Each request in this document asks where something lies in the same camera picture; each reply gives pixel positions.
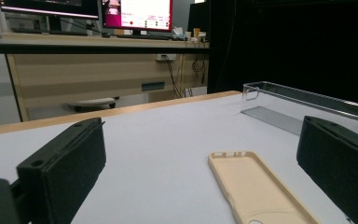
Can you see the black keyboard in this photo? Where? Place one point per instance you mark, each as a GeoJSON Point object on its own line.
{"type": "Point", "coordinates": [43, 31]}
{"type": "Point", "coordinates": [143, 36]}

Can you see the light wooden desk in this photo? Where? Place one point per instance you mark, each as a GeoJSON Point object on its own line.
{"type": "Point", "coordinates": [90, 74]}

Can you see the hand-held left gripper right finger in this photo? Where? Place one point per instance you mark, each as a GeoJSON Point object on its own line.
{"type": "Point", "coordinates": [341, 165]}

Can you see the black horizontal frame bar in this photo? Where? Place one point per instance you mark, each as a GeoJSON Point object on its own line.
{"type": "Point", "coordinates": [74, 48]}

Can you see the yellow cup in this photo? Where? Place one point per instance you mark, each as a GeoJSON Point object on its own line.
{"type": "Point", "coordinates": [196, 32]}

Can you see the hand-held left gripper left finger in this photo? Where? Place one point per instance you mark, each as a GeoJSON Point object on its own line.
{"type": "Point", "coordinates": [65, 161]}

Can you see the white chair base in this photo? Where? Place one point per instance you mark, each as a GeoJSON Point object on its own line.
{"type": "Point", "coordinates": [91, 102]}

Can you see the black curtain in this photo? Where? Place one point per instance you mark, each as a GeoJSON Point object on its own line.
{"type": "Point", "coordinates": [292, 40]}

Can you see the computer monitor with bright screen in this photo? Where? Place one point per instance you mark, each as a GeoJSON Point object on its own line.
{"type": "Point", "coordinates": [143, 12]}

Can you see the white power strip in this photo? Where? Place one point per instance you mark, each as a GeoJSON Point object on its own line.
{"type": "Point", "coordinates": [166, 57]}

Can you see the computer monitor with dark screen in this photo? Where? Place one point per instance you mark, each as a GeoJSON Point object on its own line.
{"type": "Point", "coordinates": [49, 7]}

